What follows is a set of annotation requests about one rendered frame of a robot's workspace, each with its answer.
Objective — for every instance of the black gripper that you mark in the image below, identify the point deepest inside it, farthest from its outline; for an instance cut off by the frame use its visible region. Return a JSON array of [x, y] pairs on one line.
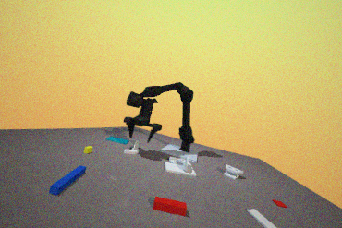
[[155, 127]]

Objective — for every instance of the blue rectangular bar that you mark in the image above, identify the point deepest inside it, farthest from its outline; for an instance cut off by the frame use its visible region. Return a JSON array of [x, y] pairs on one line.
[[65, 181]]

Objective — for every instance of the red rectangular block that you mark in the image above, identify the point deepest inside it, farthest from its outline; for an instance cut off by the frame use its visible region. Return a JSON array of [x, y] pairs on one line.
[[170, 206]]

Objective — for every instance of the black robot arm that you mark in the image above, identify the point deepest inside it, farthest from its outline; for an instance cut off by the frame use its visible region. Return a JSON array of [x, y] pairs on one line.
[[186, 96]]

